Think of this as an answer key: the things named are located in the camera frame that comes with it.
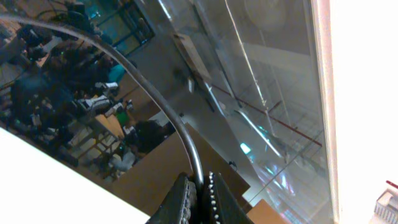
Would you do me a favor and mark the black usb cable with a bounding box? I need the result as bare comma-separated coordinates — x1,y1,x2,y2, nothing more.
0,14,205,190

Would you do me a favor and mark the brown cardboard panel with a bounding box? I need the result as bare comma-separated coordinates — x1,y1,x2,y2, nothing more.
111,124,251,216

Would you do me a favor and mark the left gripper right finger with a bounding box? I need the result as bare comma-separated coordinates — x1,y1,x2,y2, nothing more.
201,172,253,224

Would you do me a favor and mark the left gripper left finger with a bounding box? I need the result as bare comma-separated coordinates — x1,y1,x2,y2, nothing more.
146,172,197,224

